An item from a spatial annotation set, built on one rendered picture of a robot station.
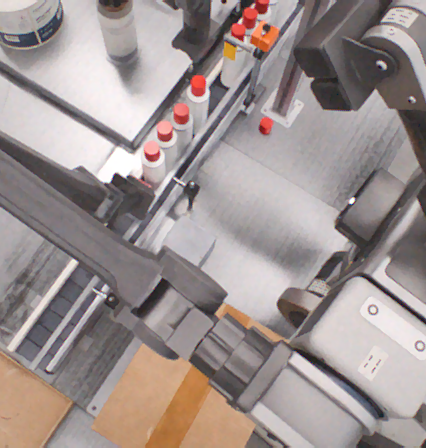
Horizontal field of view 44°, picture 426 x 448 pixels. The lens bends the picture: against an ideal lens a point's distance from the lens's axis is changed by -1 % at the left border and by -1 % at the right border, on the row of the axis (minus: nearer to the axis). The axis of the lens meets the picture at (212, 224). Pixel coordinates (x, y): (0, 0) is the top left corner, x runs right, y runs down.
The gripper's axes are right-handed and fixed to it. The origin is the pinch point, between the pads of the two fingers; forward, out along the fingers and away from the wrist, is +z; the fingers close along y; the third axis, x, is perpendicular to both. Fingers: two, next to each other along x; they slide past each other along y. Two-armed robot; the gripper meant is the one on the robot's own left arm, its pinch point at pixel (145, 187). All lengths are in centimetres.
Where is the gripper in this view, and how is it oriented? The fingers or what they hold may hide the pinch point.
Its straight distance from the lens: 123.0
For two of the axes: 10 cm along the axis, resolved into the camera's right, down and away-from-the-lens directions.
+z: 2.9, -2.8, 9.2
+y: -8.4, -5.3, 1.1
